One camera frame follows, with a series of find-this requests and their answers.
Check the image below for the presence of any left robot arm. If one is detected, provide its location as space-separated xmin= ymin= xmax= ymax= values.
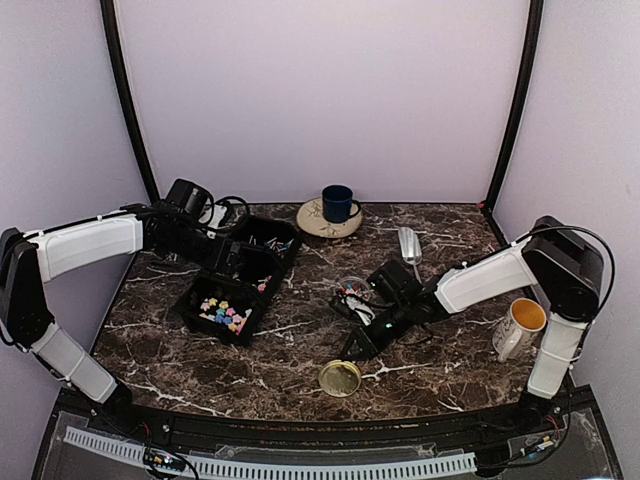
xmin=1 ymin=179 xmax=250 ymax=436

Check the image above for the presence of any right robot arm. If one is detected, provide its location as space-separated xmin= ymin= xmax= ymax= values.
xmin=331 ymin=216 xmax=616 ymax=434

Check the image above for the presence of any clear plastic jar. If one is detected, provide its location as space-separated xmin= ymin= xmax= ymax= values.
xmin=337 ymin=276 xmax=372 ymax=300

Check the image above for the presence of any beige ceramic plate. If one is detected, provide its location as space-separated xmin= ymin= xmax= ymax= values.
xmin=296 ymin=197 xmax=364 ymax=239

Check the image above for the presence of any black frame post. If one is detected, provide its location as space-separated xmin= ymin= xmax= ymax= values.
xmin=99 ymin=0 xmax=160 ymax=203
xmin=482 ymin=0 xmax=544 ymax=216

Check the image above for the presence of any white slotted cable duct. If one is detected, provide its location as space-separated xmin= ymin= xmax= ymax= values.
xmin=63 ymin=427 xmax=477 ymax=479

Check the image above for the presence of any white mug yellow inside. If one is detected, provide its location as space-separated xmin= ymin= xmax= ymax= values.
xmin=492 ymin=298 xmax=547 ymax=363

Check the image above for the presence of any black three-compartment candy tray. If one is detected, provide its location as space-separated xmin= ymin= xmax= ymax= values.
xmin=171 ymin=215 xmax=301 ymax=347

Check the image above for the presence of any dark blue mug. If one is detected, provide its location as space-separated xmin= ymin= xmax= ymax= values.
xmin=322 ymin=185 xmax=362 ymax=224

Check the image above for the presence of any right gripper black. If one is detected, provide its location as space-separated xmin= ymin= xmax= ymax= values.
xmin=340 ymin=298 xmax=414 ymax=360

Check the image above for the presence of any left black frame post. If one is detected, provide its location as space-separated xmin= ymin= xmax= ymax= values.
xmin=99 ymin=0 xmax=160 ymax=203

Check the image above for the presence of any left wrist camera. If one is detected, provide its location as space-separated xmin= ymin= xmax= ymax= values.
xmin=200 ymin=199 xmax=233 ymax=239

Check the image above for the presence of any gold jar lid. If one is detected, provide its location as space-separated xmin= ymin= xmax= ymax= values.
xmin=318 ymin=360 xmax=361 ymax=398

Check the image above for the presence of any right black frame post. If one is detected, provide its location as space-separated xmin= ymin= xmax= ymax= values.
xmin=482 ymin=0 xmax=544 ymax=216

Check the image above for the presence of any metal scoop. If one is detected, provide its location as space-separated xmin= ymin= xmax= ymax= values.
xmin=398 ymin=227 xmax=422 ymax=283

